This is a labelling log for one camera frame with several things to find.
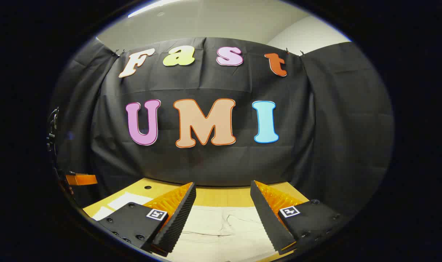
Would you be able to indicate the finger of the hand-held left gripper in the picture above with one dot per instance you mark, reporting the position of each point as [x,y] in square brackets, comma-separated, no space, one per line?
[82,179]

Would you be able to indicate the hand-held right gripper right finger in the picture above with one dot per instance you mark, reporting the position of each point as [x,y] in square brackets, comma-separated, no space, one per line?
[268,218]

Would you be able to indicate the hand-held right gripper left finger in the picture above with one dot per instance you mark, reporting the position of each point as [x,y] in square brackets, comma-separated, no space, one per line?
[177,218]

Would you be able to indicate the white jeans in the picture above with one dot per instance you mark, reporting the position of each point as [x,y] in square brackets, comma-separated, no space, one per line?
[221,229]

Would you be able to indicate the black backdrop cloth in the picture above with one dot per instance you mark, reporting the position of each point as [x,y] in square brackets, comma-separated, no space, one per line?
[206,160]

